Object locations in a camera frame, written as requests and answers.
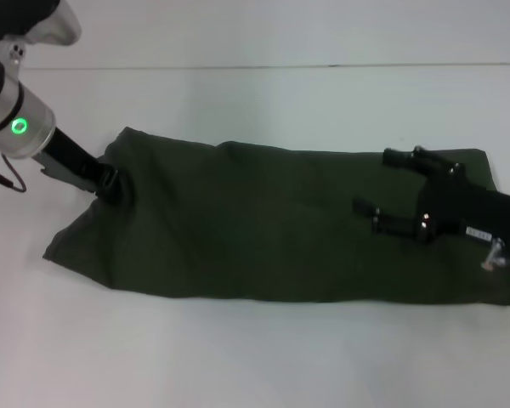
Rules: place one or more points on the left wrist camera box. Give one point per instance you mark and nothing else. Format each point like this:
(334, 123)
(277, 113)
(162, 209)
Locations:
(30, 19)

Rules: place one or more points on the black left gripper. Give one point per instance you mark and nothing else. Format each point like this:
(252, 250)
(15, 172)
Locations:
(68, 159)

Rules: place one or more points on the dark green FREE t-shirt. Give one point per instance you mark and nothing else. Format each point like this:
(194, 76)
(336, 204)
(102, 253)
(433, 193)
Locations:
(259, 221)

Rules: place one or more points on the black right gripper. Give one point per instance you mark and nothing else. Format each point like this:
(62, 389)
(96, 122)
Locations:
(467, 208)

